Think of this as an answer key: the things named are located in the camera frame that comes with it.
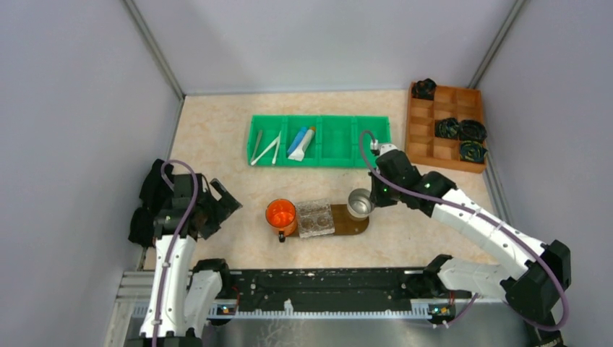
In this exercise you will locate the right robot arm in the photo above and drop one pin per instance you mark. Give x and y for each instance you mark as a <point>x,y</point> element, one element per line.
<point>531,276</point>

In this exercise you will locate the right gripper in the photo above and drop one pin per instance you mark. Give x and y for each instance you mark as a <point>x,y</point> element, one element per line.
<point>383,192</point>

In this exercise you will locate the blue toothpaste tube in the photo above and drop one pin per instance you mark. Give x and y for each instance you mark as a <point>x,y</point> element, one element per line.
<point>296,140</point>

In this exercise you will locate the green divided plastic bin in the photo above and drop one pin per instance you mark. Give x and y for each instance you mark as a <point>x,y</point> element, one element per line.
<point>334,145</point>

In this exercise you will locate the orange mug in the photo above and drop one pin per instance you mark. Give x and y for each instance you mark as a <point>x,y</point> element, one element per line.
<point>282,217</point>

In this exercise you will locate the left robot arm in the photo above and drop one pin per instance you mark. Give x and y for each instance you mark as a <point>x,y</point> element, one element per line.
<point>183,294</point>

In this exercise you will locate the clear glass cup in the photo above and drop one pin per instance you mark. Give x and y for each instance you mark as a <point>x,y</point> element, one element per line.
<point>315,218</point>

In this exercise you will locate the white toothpaste tube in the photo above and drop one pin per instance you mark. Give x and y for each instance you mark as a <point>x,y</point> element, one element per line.
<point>300,151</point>

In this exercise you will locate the rolled dark sock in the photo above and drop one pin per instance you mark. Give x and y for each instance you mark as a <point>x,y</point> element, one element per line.
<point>447,128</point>
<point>472,130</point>
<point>472,152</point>
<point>424,89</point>

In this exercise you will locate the wooden compartment box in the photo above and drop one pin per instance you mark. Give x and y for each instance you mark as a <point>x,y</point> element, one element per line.
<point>422,146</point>

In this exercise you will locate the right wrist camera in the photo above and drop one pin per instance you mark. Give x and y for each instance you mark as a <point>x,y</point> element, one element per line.
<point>379,148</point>

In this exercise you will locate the white toothbrush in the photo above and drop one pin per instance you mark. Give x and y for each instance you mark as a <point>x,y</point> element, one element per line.
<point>264,152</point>
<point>276,148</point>

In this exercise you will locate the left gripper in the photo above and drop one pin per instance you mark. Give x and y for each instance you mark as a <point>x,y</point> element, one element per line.
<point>216,201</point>

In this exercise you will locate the steel cup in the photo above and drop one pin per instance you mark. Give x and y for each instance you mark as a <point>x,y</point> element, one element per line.
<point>359,205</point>

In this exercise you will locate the brown oval wooden tray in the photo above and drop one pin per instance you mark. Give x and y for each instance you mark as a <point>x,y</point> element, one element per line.
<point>344,224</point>

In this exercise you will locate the grey toothbrush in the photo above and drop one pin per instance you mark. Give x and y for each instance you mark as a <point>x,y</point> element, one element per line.
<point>256,145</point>

